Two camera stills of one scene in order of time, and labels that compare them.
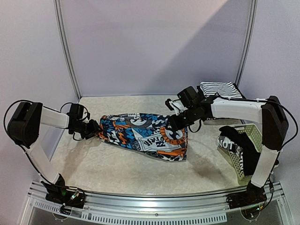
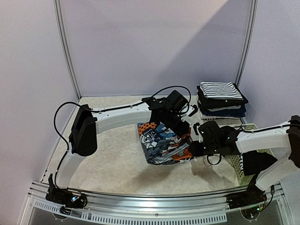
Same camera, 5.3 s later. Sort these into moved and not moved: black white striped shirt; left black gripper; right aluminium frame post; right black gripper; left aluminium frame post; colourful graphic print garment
Moved: left black gripper; colourful graphic print garment; right black gripper
Not moved: left aluminium frame post; black white striped shirt; right aluminium frame post
